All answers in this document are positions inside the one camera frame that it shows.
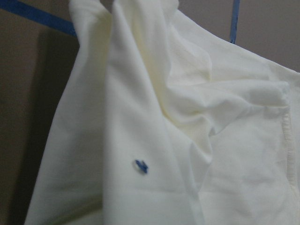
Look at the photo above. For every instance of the cream long-sleeve cat shirt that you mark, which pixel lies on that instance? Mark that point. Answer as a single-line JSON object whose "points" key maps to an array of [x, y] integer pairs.
{"points": [[163, 123]]}

